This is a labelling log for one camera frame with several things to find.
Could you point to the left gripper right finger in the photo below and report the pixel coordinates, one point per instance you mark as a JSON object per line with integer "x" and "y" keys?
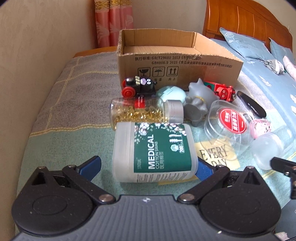
{"x": 211, "y": 177}

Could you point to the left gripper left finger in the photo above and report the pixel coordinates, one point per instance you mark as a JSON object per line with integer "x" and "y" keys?
{"x": 80, "y": 178}

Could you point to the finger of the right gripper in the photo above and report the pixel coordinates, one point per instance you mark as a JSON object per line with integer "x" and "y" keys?
{"x": 288, "y": 169}

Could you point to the clear plastic jar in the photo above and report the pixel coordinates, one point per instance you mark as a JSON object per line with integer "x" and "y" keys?
{"x": 270, "y": 145}

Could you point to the pink cartoon glass jar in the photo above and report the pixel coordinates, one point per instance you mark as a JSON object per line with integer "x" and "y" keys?
{"x": 259, "y": 127}

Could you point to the clear round red-label container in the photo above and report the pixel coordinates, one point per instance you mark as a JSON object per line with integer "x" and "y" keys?
{"x": 227, "y": 127}

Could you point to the medical cotton swabs container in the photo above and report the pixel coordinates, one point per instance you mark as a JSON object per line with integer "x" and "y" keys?
{"x": 153, "y": 152}

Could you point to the black sunglasses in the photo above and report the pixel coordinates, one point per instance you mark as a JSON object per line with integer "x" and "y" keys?
{"x": 252, "y": 105}

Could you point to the grey cartoon animal figurine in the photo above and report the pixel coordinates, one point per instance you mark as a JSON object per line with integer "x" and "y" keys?
{"x": 198, "y": 102}

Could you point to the clear bottle of gold capsules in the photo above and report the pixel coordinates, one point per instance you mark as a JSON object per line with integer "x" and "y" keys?
{"x": 145, "y": 110}

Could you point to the red toy train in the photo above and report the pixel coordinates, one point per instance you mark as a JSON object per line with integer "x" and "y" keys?
{"x": 223, "y": 91}

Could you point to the black toy train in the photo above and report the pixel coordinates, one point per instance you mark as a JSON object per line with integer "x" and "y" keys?
{"x": 138, "y": 86}

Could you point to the grey green checkered blanket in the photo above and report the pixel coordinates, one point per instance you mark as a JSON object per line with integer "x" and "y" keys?
{"x": 73, "y": 124}

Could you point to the blue floral bedsheet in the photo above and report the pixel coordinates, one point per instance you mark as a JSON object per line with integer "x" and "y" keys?
{"x": 279, "y": 89}

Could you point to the mint green earbuds case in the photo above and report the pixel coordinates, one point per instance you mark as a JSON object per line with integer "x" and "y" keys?
{"x": 171, "y": 93}

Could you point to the white rolled cloth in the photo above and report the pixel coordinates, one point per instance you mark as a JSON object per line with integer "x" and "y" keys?
{"x": 289, "y": 67}

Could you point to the crumpled grey cloth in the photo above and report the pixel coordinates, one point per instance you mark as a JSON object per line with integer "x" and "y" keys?
{"x": 275, "y": 66}

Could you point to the blue floral pillow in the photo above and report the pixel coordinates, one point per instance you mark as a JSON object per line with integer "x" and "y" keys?
{"x": 247, "y": 47}

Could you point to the brown cardboard box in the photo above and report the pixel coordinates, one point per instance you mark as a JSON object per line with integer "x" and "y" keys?
{"x": 175, "y": 57}

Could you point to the wooden bed headboard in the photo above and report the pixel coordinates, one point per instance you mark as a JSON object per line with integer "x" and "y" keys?
{"x": 248, "y": 18}

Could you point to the pink gold-trimmed curtain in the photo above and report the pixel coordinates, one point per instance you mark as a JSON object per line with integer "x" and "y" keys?
{"x": 111, "y": 16}

